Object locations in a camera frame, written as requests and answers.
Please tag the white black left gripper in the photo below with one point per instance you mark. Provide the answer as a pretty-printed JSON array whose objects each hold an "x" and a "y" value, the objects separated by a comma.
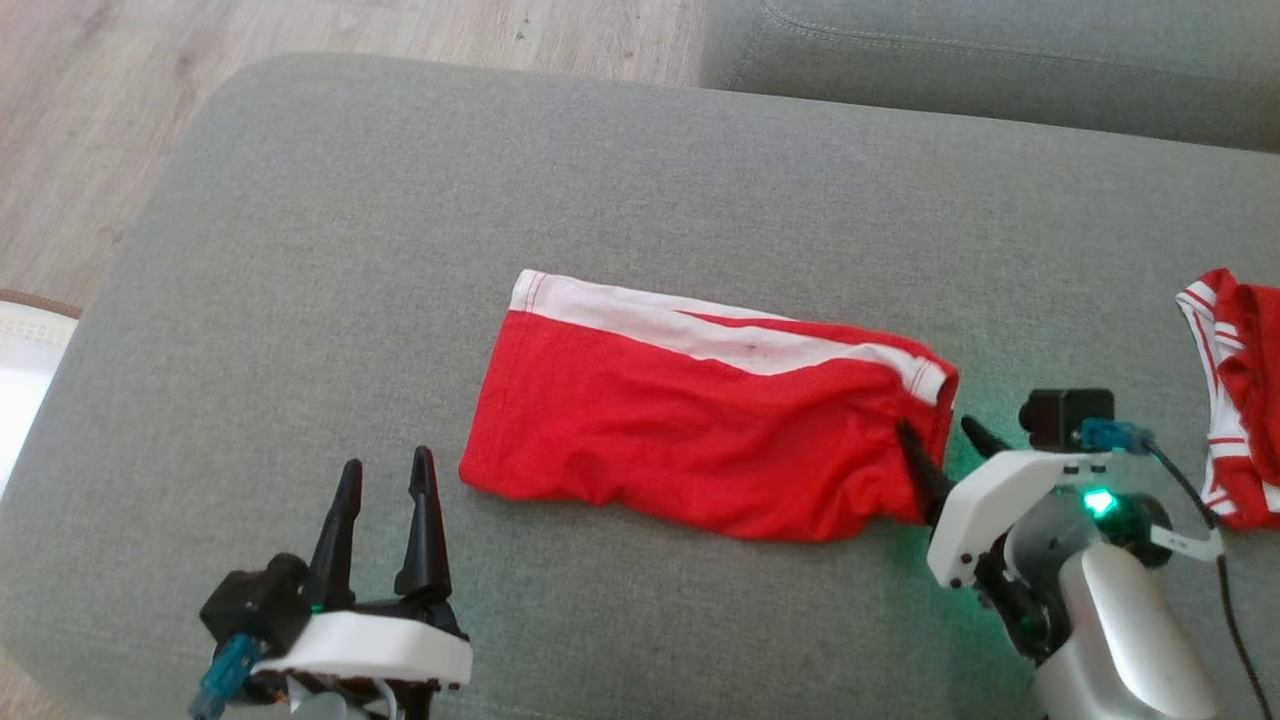
[{"x": 380, "y": 645}]

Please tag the red shorts white waistband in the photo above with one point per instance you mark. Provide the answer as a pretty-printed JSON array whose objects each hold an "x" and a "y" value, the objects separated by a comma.
[{"x": 680, "y": 430}]

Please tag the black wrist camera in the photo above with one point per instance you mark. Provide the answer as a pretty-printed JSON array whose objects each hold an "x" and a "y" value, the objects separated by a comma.
[
  {"x": 250, "y": 605},
  {"x": 1060, "y": 415}
]

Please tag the blue left camera connector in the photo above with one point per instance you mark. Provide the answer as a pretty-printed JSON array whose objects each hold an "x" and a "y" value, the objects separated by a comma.
[{"x": 225, "y": 675}]

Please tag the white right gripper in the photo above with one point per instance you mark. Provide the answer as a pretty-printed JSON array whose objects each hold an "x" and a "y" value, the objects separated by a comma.
[{"x": 985, "y": 510}]

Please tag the large grey sofa chaise cushion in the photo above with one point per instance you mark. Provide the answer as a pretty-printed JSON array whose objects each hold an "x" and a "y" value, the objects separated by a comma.
[{"x": 500, "y": 180}]

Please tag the blue camera connector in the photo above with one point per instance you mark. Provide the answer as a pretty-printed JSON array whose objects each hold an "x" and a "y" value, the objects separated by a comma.
[
  {"x": 1115, "y": 436},
  {"x": 225, "y": 675}
]

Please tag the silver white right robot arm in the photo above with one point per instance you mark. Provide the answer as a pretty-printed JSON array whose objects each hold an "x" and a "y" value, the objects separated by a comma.
[{"x": 1120, "y": 640}]

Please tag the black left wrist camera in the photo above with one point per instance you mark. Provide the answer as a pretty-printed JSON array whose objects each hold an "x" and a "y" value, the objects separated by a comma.
[{"x": 250, "y": 605}]

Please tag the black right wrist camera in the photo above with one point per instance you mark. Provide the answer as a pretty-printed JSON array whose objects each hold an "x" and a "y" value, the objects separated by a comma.
[{"x": 1060, "y": 415}]

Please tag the red lettered basketball jersey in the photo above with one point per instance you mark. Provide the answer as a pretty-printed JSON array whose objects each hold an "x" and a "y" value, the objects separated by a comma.
[{"x": 1255, "y": 380}]

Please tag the blue right camera connector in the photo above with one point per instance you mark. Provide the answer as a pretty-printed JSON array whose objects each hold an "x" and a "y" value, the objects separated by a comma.
[{"x": 1115, "y": 436}]

